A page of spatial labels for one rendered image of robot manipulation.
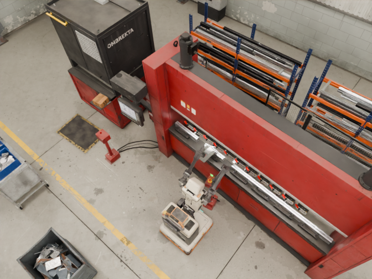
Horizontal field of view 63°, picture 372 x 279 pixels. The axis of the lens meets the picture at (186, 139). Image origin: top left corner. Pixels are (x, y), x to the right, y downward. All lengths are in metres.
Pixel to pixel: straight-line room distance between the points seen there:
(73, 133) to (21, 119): 1.29
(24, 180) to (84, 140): 1.32
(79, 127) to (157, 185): 2.17
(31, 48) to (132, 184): 4.87
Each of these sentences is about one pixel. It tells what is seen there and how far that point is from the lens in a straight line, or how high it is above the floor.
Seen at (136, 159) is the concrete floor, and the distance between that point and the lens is 5.98.
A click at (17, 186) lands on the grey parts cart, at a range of 6.09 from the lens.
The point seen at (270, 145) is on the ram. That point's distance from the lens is 3.69.
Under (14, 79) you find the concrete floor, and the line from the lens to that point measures 8.41.
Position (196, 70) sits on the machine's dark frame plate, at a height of 2.30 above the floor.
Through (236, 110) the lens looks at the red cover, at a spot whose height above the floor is 2.28.
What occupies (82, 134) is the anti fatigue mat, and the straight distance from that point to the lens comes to 6.60.
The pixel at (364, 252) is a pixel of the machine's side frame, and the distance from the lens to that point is 3.90.
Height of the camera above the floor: 5.08
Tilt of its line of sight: 56 degrees down
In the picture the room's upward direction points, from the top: 3 degrees counter-clockwise
